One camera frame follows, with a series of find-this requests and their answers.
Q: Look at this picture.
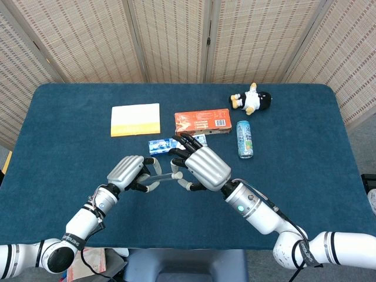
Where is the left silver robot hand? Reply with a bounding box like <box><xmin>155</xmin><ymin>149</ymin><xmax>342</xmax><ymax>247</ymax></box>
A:
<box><xmin>106</xmin><ymin>155</ymin><xmax>162</xmax><ymax>194</ymax></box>

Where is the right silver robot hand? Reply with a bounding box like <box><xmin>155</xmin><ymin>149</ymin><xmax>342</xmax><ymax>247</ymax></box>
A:
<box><xmin>167</xmin><ymin>132</ymin><xmax>232</xmax><ymax>193</ymax></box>

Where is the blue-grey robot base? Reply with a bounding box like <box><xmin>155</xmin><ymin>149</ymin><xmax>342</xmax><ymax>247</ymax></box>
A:
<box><xmin>123</xmin><ymin>249</ymin><xmax>250</xmax><ymax>282</ymax></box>

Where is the blue toothpaste box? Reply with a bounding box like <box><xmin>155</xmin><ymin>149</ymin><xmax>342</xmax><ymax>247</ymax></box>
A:
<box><xmin>148</xmin><ymin>133</ymin><xmax>209</xmax><ymax>156</ymax></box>

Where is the orange cardboard box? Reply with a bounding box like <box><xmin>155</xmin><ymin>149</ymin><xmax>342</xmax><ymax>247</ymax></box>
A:
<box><xmin>174</xmin><ymin>108</ymin><xmax>232</xmax><ymax>137</ymax></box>

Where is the printed drink can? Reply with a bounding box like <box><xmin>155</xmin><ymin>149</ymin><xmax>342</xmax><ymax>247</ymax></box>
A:
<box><xmin>236</xmin><ymin>120</ymin><xmax>254</xmax><ymax>160</ymax></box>

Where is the blue table cloth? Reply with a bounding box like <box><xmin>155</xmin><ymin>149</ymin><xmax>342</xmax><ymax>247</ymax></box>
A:
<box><xmin>0</xmin><ymin>83</ymin><xmax>371</xmax><ymax>252</ymax></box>

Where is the white and yellow paper pad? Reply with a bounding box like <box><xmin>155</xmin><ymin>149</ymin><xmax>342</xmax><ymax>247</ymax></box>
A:
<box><xmin>110</xmin><ymin>103</ymin><xmax>162</xmax><ymax>138</ymax></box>

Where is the black white penguin plush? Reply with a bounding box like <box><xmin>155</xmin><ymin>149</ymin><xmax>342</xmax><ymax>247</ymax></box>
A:
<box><xmin>229</xmin><ymin>82</ymin><xmax>273</xmax><ymax>116</ymax></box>

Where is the pink cardboard box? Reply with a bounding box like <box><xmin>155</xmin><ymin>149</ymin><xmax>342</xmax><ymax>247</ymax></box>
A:
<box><xmin>66</xmin><ymin>247</ymin><xmax>107</xmax><ymax>282</ymax></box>

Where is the yellow strip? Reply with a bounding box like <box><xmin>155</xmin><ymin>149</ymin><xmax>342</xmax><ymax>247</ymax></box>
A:
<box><xmin>2</xmin><ymin>150</ymin><xmax>13</xmax><ymax>174</ymax></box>

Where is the woven folding screen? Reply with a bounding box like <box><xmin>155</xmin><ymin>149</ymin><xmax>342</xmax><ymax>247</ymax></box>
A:
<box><xmin>0</xmin><ymin>0</ymin><xmax>376</xmax><ymax>151</ymax></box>

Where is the black box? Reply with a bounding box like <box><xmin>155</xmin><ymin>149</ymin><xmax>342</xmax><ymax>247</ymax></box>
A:
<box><xmin>360</xmin><ymin>173</ymin><xmax>376</xmax><ymax>200</ymax></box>

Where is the white round object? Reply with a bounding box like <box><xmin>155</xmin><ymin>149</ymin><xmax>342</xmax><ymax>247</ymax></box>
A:
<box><xmin>367</xmin><ymin>189</ymin><xmax>376</xmax><ymax>215</ymax></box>

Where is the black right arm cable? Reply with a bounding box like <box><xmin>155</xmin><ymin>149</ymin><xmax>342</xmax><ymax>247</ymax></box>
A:
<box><xmin>242</xmin><ymin>179</ymin><xmax>324</xmax><ymax>282</ymax></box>

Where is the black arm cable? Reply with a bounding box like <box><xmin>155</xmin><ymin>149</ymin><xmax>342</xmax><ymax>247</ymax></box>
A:
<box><xmin>242</xmin><ymin>179</ymin><xmax>324</xmax><ymax>282</ymax></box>
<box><xmin>79</xmin><ymin>219</ymin><xmax>118</xmax><ymax>282</ymax></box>

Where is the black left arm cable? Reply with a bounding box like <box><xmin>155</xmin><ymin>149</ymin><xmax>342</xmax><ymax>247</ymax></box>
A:
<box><xmin>79</xmin><ymin>219</ymin><xmax>118</xmax><ymax>282</ymax></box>

